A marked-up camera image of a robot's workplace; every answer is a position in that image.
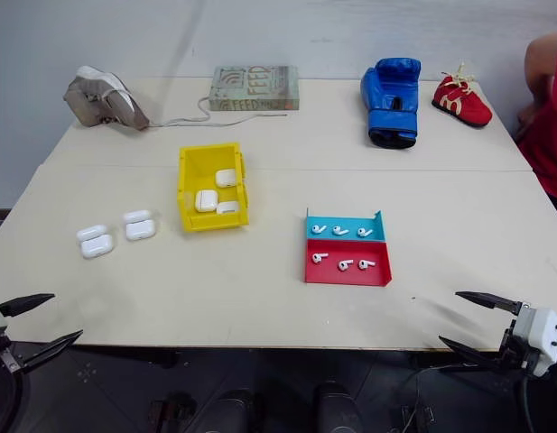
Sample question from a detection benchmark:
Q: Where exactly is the blue tray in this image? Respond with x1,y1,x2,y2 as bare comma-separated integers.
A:
304,207,385,245

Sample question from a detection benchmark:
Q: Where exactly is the person in red shirt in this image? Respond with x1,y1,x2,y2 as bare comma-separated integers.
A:
514,32,557,202

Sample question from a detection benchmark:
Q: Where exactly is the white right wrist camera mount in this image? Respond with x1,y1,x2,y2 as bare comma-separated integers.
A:
515,307,557,378

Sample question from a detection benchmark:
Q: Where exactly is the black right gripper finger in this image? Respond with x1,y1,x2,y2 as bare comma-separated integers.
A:
438,335,506,368
455,290,525,317

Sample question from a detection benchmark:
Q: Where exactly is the long white shoelace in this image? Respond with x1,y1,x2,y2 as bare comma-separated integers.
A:
147,95,289,129

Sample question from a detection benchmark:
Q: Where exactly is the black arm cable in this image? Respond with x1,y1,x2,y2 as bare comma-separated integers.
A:
520,374,535,433
0,365,32,433

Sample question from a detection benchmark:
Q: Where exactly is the grey canvas shoe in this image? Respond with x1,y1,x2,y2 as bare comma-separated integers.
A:
62,65,151,133

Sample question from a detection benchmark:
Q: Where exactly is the red shoe with cream laces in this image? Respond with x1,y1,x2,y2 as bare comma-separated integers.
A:
431,61,494,129

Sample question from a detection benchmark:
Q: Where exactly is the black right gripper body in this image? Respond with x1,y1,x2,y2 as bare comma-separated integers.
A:
499,310,539,373

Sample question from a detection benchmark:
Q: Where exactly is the blue boxing glove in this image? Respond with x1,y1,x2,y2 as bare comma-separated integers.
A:
359,57,422,150

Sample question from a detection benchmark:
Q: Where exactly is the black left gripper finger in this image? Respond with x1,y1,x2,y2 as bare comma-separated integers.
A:
8,329,84,373
0,293,56,318

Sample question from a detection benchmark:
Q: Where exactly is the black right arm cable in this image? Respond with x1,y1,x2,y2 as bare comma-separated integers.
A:
520,374,535,433

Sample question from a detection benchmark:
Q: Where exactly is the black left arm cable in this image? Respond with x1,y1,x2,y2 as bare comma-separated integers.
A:
0,365,32,433

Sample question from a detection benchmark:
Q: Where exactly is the red tray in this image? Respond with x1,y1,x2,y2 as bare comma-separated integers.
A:
303,237,394,288

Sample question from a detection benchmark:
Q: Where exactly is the yellow plastic bin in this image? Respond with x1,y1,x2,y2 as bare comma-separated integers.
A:
176,142,251,234

